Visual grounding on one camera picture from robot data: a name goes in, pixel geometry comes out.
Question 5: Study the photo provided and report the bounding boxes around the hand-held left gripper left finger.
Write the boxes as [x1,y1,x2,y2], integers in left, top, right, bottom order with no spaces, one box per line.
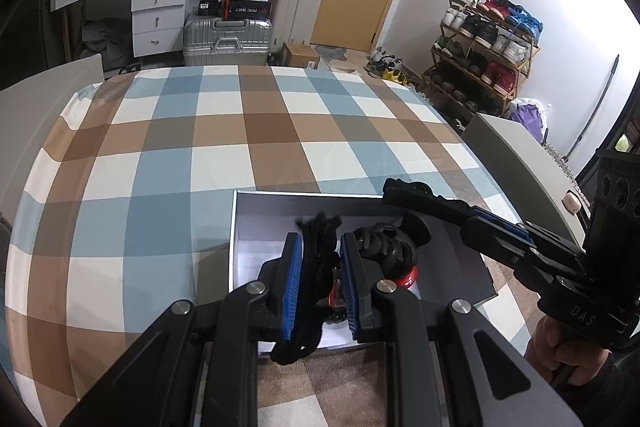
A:
[60,232,304,427]

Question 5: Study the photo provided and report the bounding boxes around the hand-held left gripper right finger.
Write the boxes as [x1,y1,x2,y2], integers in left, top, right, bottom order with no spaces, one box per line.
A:
[340,233,583,427]

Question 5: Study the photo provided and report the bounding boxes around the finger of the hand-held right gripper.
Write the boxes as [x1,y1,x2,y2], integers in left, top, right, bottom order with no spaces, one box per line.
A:
[460,216,561,293]
[470,206,588,268]

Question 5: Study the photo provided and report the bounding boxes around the black braided cord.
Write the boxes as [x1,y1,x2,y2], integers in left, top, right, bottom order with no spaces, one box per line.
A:
[270,213,343,365]

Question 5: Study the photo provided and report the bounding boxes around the silver grey box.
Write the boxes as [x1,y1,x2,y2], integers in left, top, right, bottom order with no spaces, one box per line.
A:
[227,189,498,353]

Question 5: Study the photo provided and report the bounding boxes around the person's right forearm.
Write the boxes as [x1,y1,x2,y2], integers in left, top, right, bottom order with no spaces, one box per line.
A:
[555,352,640,427]

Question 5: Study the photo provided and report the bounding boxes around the person's right hand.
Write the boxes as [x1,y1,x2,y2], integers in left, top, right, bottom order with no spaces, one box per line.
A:
[525,316,613,388]

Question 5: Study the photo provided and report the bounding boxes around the grey bedside cabinet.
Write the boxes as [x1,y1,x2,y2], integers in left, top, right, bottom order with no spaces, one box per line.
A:
[462,112,593,253]

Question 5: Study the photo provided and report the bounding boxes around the purple plastic bag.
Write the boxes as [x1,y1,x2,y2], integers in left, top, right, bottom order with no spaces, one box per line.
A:
[507,97,551,142]

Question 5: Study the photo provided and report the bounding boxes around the long dark curved stick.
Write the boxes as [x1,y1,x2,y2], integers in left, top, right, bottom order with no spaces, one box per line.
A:
[567,54,621,160]

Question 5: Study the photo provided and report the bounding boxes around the wooden shoe rack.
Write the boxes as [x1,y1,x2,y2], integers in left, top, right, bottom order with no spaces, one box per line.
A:
[422,0,543,118]

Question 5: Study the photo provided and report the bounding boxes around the grey sneakers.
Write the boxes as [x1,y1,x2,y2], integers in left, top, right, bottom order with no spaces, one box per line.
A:
[369,48,404,74]

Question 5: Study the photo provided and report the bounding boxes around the collection of shoes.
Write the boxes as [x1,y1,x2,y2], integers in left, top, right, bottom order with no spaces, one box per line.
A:
[425,0,543,115]

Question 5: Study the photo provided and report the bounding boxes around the brown cardboard box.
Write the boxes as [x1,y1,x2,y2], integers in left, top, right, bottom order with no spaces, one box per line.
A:
[280,42,321,70]

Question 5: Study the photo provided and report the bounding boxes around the silver suitcase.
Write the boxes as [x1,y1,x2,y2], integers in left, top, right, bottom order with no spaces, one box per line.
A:
[183,13,273,68]

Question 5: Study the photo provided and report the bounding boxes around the black printed box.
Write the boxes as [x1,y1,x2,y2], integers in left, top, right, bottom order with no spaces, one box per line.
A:
[220,0,271,20]

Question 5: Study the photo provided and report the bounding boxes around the white suitcase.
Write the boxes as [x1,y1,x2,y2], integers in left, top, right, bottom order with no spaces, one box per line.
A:
[265,0,331,52]

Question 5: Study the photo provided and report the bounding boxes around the grey cloth heap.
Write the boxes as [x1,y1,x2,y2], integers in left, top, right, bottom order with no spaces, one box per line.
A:
[82,19,133,72]

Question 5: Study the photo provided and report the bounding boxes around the metal chain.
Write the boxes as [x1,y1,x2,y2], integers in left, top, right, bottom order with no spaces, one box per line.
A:
[545,142,591,208]

